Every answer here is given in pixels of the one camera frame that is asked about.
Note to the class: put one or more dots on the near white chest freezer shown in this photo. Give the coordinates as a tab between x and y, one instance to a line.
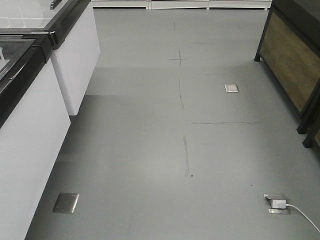
33	124

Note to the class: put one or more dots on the far white chest freezer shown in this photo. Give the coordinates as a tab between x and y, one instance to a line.
71	29

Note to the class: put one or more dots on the white power adapter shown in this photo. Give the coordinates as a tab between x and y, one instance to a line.
278	203

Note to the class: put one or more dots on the closed steel floor socket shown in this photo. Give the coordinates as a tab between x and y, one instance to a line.
66	203

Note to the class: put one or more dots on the black wooden produce stand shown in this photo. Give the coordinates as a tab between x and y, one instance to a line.
290	47

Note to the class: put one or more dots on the open steel floor socket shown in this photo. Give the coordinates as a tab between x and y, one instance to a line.
268	197

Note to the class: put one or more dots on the white chest freezer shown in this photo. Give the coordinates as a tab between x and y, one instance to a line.
71	29
33	124

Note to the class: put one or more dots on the far steel floor socket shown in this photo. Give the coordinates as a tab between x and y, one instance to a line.
231	88

